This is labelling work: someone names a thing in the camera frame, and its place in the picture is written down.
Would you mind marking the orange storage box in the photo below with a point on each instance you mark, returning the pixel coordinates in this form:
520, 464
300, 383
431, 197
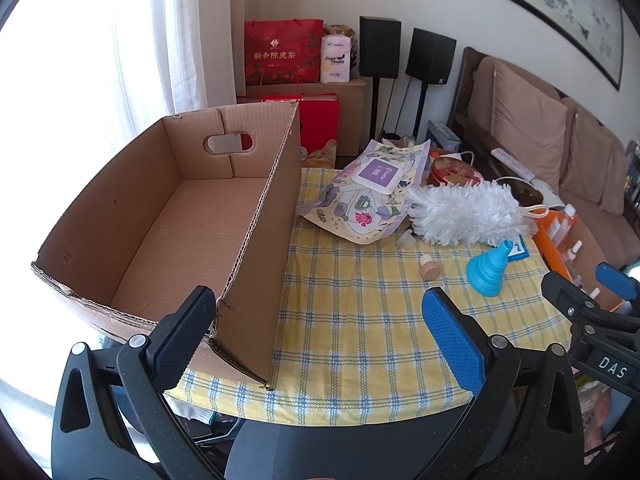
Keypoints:
545, 242

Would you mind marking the wooden cork stopper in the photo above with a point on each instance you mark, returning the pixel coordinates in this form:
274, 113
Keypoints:
429, 269

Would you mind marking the dark wooden shelf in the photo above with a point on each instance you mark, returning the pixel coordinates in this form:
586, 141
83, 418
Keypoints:
634, 175

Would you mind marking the white fluffy duster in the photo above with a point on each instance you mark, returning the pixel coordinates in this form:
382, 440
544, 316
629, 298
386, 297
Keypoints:
460, 212

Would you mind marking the pink tissue pack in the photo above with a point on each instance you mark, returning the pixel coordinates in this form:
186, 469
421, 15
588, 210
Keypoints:
334, 60

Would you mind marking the small clear bottle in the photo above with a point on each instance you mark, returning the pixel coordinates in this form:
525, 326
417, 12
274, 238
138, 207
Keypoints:
575, 251
562, 220
595, 292

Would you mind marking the brown sofa cushion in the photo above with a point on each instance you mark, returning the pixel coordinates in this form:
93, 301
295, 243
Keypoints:
617, 180
590, 155
530, 125

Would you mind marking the blue printed packet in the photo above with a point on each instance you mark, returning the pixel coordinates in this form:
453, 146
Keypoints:
520, 251

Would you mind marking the red chocolate gift bag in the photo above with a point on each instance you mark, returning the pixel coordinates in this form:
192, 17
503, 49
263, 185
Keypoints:
320, 120

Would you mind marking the white power strip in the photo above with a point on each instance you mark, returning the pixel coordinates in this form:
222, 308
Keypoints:
512, 162

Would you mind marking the white curtain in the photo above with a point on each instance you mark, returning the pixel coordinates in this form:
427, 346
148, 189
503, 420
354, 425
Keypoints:
150, 35

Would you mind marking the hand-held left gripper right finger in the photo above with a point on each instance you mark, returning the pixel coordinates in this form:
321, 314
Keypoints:
452, 340

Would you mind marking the black speaker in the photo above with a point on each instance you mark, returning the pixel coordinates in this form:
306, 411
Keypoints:
430, 55
380, 47

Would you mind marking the blue collapsible funnel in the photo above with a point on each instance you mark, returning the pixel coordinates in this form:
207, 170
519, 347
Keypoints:
487, 267

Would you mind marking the red round tin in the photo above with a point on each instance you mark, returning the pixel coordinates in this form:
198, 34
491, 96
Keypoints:
450, 170

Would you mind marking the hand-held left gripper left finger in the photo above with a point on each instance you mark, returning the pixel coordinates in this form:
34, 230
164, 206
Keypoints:
185, 330

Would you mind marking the yellow plaid tablecloth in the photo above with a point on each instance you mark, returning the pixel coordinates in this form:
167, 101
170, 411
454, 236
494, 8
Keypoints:
360, 320

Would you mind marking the blue grey box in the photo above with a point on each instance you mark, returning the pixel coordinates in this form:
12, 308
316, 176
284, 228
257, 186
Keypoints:
442, 132

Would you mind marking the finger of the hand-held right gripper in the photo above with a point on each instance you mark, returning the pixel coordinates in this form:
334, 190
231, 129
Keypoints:
565, 290
614, 280

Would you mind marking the large closed cardboard box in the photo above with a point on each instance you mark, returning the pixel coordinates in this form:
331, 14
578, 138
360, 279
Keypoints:
355, 110

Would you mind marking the patterned wet wipes pack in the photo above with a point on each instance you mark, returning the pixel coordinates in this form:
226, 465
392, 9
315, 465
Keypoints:
360, 205

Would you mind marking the brown sofa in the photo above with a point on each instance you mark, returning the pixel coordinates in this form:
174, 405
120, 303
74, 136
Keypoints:
607, 232

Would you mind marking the tall red gift bag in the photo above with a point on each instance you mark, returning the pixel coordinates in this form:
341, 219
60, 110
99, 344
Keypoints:
282, 55

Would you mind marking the black speaker stand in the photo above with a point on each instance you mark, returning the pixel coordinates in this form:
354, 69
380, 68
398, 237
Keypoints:
375, 110
420, 110

